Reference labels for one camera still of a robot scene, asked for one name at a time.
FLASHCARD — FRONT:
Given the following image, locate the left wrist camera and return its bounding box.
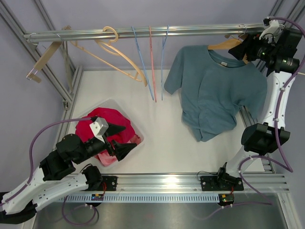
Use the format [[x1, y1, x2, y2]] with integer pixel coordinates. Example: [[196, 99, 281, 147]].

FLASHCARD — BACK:
[[89, 117, 108, 141]]

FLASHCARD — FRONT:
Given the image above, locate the white laundry basket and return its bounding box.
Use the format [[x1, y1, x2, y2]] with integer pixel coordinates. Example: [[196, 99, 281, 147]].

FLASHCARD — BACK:
[[77, 99, 144, 169]]

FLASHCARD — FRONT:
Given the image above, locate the pink wire hanger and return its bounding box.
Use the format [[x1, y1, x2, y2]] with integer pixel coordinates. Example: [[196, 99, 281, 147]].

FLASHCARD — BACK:
[[148, 26, 157, 103]]

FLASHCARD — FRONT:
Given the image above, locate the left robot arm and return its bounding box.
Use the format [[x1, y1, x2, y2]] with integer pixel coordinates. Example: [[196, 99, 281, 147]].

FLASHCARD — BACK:
[[0, 116, 137, 224]]

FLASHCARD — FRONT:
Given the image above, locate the light blue wire hanger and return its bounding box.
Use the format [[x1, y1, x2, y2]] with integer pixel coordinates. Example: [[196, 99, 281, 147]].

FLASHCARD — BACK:
[[131, 26, 155, 101]]

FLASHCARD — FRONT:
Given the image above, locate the left wooden clip hanger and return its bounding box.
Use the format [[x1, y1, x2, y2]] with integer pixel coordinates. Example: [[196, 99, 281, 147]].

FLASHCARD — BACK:
[[26, 33, 73, 88]]

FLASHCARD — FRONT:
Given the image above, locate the red t shirt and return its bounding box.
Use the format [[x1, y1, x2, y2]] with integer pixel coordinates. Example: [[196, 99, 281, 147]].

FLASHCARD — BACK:
[[75, 107, 141, 156]]

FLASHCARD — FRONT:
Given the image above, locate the beige plastic hanger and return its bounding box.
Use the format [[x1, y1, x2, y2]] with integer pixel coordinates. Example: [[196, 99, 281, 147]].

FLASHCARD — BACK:
[[70, 26, 148, 87]]

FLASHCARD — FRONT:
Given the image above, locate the grey blue t shirt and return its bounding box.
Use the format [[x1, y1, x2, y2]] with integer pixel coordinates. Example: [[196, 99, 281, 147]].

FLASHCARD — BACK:
[[164, 45, 267, 142]]

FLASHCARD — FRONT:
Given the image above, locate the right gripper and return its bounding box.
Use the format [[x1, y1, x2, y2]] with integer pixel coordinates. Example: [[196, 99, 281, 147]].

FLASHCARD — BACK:
[[228, 33, 279, 62]]

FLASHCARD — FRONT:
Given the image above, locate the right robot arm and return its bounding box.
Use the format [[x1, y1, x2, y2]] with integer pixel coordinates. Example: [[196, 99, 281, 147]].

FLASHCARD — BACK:
[[201, 28, 303, 191]]

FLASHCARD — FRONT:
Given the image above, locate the light pink t shirt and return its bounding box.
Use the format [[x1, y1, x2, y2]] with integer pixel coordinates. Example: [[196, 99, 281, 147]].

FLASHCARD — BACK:
[[95, 135, 142, 167]]

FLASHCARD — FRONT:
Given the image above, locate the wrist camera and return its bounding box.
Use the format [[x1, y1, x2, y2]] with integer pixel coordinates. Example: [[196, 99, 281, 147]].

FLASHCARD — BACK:
[[89, 117, 108, 141], [259, 17, 280, 40]]

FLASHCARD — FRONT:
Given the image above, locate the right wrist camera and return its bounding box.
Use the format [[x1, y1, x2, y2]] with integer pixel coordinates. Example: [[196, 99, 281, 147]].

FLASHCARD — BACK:
[[259, 17, 280, 40]]

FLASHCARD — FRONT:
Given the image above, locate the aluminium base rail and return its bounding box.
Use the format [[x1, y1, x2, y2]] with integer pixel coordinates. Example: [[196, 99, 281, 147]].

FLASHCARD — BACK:
[[30, 173, 290, 193]]

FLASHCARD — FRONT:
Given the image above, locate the white slotted cable duct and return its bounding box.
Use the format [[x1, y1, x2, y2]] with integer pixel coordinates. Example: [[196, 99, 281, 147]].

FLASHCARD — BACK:
[[66, 193, 220, 203]]

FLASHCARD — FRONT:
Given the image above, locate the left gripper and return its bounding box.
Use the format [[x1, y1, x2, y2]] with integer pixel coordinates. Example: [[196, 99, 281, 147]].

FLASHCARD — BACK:
[[74, 122, 137, 165]]

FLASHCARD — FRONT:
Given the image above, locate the metal hanging rail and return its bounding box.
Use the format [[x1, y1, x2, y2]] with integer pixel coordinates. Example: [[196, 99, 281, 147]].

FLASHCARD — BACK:
[[23, 23, 264, 43]]

